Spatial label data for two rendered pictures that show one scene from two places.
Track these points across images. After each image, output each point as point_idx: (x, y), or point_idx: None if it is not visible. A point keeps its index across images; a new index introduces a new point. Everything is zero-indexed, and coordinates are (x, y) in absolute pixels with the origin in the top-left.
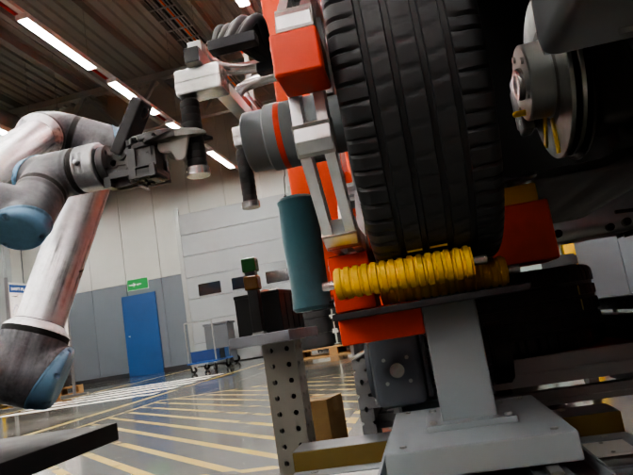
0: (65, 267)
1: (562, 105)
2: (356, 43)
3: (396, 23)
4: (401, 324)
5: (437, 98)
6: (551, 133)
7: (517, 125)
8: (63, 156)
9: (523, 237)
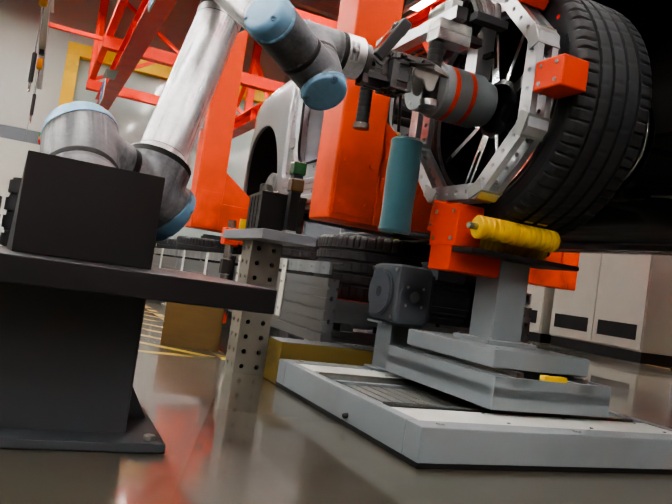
0: (202, 111)
1: None
2: (595, 84)
3: (617, 84)
4: (487, 267)
5: (617, 141)
6: None
7: None
8: (345, 39)
9: None
